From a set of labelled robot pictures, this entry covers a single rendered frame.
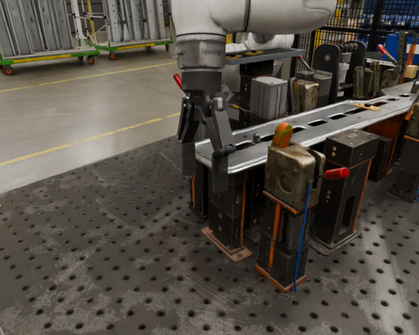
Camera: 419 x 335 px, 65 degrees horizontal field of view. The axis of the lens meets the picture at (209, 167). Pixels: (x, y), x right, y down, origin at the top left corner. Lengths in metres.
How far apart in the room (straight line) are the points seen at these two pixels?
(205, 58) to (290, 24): 0.16
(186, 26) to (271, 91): 0.52
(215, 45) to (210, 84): 0.07
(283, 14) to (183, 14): 0.17
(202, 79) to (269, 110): 0.52
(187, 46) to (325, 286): 0.66
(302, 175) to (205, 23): 0.34
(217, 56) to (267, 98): 0.50
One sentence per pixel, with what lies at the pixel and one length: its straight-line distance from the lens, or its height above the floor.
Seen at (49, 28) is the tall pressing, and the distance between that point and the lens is 8.05.
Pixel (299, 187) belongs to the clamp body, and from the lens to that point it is 0.71.
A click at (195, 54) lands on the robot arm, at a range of 0.60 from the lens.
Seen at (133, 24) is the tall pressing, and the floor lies 0.68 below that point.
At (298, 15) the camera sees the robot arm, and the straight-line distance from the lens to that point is 0.64.
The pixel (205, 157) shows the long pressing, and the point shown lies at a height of 1.00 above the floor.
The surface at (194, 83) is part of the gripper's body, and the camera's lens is 0.60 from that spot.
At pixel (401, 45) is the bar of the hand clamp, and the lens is 1.75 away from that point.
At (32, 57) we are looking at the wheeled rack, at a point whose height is 0.27.
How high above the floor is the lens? 1.36
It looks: 28 degrees down
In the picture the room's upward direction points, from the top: straight up
